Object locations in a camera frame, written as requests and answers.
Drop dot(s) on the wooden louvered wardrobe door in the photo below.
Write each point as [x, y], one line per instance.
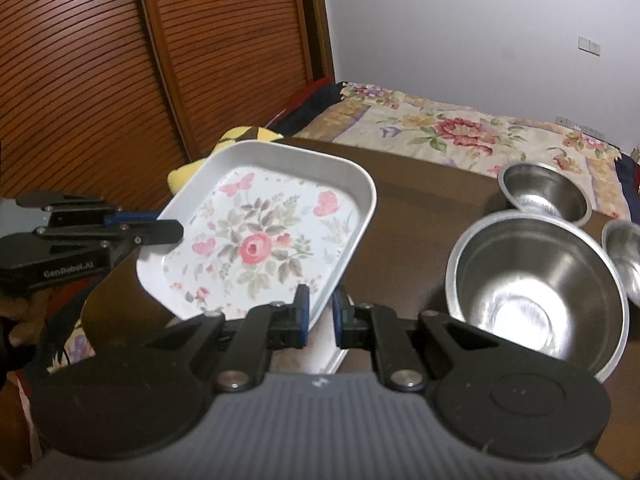
[235, 50]
[75, 85]

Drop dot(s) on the floral bed blanket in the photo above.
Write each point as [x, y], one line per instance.
[450, 130]

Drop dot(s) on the red and navy clothing pile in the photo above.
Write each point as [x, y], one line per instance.
[310, 105]

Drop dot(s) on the floral bed sheet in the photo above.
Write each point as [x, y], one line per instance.
[75, 345]

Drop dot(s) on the white wall switch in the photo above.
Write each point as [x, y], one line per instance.
[589, 45]

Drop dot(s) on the square floral plate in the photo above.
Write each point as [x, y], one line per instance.
[330, 361]
[260, 240]

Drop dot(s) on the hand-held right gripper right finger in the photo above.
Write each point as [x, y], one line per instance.
[339, 317]

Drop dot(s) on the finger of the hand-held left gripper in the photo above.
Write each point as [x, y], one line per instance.
[135, 217]
[155, 232]

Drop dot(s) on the white wall socket row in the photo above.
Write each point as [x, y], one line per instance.
[580, 126]

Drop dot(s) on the person's left hand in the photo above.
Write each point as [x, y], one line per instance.
[22, 317]

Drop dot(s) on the dark blue cloth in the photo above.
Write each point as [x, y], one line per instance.
[631, 180]

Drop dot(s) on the small stainless steel bowl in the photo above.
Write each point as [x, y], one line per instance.
[627, 260]
[545, 195]

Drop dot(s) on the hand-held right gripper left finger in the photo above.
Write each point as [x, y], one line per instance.
[302, 315]

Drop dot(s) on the yellow plush toy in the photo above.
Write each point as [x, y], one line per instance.
[182, 175]

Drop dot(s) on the large stainless steel bowl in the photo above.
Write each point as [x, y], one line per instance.
[530, 280]

